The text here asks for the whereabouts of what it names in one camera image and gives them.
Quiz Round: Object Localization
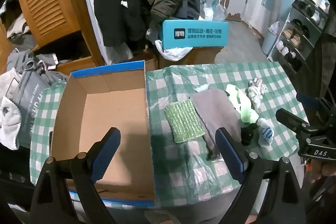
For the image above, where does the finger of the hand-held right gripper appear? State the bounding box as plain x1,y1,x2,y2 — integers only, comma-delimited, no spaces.
276,108,311,137
297,93,328,111

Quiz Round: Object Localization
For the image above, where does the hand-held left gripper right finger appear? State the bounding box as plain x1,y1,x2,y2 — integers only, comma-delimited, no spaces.
215,127,308,224

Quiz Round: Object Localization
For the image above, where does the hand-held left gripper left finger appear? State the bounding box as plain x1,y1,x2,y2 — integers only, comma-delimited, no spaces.
30,127,122,224

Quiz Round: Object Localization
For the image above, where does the black sock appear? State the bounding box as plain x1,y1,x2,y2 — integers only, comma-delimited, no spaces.
240,123,258,146
206,147,223,161

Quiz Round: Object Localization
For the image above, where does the white sock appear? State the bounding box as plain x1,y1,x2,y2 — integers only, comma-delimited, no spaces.
257,118,274,147

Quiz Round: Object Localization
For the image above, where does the leaf print cloth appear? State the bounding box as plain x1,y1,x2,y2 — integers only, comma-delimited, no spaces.
246,78,266,110

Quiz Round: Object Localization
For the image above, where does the grey cloth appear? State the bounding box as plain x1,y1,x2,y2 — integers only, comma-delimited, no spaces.
189,89,241,153

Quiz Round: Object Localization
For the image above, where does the cardboard shoe box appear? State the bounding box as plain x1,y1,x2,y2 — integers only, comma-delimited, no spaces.
50,60,156,207

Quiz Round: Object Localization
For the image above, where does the green knitted cloth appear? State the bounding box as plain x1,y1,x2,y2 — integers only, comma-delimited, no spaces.
164,99,206,144

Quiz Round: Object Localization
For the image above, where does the person's right hand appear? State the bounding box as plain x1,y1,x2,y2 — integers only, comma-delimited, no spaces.
306,159,336,185

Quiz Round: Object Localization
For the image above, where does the green checkered tablecloth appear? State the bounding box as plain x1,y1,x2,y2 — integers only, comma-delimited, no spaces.
30,61,310,209

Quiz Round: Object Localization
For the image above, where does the light green cloth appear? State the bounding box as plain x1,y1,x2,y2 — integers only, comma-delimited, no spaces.
225,84,259,123

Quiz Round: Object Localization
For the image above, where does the light blue trash bin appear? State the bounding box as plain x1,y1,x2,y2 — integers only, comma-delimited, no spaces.
261,21,282,55

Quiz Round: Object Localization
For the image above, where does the metal shoe rack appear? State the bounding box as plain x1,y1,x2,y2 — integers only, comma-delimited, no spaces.
268,0,331,72

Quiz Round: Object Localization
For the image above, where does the grey printed bag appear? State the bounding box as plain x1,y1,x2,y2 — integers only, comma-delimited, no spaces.
16,70,53,148

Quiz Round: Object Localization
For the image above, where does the white towel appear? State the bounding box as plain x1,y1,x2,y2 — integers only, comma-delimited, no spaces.
0,68,22,150

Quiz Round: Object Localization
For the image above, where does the brown cardboard box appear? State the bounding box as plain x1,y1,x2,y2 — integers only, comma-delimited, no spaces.
131,46,226,70

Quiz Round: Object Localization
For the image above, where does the white plastic bag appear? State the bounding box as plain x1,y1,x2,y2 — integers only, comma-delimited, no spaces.
155,40,193,62

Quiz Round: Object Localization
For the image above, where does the teal printed box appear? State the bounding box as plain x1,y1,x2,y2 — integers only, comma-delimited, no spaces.
157,20,229,49

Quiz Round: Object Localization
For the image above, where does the grey clothes pile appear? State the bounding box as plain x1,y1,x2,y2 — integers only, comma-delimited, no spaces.
7,49,69,83

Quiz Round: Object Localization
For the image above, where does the wooden louvered cabinet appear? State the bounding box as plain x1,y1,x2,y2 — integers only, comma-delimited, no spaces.
0,0,105,75

